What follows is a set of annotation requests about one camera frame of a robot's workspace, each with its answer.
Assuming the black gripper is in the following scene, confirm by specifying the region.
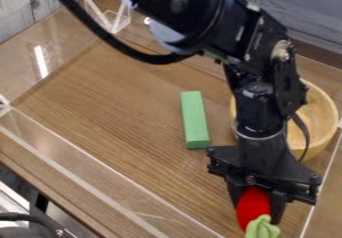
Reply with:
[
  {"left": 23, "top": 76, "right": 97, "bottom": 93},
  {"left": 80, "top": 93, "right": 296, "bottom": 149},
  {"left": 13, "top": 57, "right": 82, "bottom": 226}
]
[{"left": 206, "top": 146, "right": 321, "bottom": 225}]

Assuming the red plush strawberry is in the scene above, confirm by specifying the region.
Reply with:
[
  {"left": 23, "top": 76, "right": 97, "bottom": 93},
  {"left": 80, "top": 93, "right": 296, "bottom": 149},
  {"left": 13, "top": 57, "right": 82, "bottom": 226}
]
[{"left": 236, "top": 187, "right": 280, "bottom": 238}]

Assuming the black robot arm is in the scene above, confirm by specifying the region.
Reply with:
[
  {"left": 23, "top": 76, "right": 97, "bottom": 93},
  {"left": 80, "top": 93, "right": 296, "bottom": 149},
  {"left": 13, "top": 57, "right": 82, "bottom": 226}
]
[{"left": 58, "top": 0, "right": 321, "bottom": 223}]

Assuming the wooden bowl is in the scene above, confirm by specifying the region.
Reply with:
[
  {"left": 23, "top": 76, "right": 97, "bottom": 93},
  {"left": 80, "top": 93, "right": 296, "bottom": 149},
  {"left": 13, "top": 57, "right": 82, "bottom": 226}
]
[{"left": 229, "top": 79, "right": 339, "bottom": 161}]

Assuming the green rectangular block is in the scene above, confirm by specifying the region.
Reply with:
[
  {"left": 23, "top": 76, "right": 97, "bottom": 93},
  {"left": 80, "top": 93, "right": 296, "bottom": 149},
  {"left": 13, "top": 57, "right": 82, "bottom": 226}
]
[{"left": 180, "top": 91, "right": 209, "bottom": 149}]

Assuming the black table leg bracket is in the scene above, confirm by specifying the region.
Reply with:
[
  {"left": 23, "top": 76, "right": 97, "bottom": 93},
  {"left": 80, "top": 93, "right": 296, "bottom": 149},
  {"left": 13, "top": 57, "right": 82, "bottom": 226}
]
[{"left": 27, "top": 190, "right": 88, "bottom": 238}]

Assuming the black cable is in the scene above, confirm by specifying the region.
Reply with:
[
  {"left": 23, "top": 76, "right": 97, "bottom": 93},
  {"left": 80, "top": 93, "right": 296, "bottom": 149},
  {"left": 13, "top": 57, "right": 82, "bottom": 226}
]
[{"left": 0, "top": 211, "right": 63, "bottom": 238}]

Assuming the clear acrylic corner bracket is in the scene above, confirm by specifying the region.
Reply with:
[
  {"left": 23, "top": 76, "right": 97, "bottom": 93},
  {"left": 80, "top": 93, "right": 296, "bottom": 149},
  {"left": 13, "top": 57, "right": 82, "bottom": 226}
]
[{"left": 82, "top": 0, "right": 130, "bottom": 35}]

